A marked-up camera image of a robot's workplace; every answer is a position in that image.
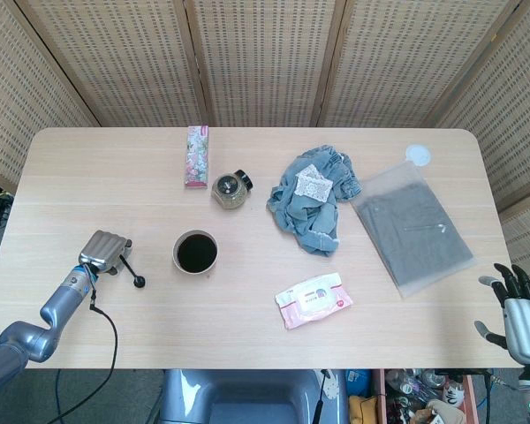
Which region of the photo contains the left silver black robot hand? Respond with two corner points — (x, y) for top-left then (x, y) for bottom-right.
(79, 229), (133, 276)

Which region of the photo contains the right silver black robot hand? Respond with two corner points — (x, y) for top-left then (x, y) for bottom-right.
(474, 263), (530, 366)

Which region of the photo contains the black plastic spoon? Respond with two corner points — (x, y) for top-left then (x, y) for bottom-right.
(119, 254), (146, 289)

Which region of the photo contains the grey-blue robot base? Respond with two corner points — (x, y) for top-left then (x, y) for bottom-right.
(158, 368), (350, 424)

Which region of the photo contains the cup of dark coffee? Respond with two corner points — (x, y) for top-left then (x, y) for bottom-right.
(172, 229), (219, 276)

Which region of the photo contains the red crate of clutter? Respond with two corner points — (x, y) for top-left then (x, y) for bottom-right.
(373, 368), (478, 424)

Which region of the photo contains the pink floral cardboard box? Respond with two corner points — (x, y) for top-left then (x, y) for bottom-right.
(184, 125), (211, 190)

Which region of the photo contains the glass jar with black lid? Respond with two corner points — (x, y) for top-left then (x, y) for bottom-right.
(210, 169), (254, 211)

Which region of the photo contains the grey garment in plastic bag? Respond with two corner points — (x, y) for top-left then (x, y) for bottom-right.
(350, 158), (477, 300)

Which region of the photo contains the blue box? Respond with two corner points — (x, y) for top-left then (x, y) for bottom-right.
(344, 368), (373, 398)

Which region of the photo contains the yellow cloth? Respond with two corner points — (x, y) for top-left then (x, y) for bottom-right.
(348, 394), (380, 424)

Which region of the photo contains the white round disc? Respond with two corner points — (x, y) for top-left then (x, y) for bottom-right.
(405, 144), (432, 168)

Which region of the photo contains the crumpled blue denim garment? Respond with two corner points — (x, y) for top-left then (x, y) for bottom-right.
(266, 144), (363, 258)

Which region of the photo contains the pink wet wipes pack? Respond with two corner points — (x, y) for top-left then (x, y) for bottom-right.
(274, 272), (354, 330)

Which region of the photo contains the woven bamboo folding screen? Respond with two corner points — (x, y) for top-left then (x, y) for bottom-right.
(0, 0), (530, 292)

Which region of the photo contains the blue cable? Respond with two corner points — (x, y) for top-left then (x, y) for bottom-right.
(476, 370), (501, 410)

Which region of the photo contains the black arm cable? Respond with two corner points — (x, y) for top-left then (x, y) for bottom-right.
(55, 286), (118, 424)

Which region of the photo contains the white perforated bracket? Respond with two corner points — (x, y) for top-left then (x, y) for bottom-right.
(320, 369), (341, 401)

